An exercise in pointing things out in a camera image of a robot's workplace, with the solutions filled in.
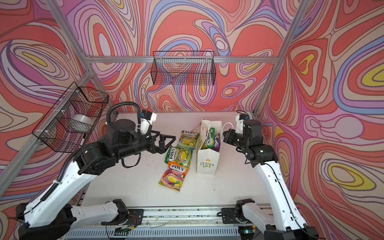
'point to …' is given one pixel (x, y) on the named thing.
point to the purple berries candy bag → (217, 142)
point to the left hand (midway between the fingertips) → (168, 136)
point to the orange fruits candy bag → (174, 176)
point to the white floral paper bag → (208, 160)
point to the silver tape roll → (83, 118)
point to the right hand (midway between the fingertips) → (224, 136)
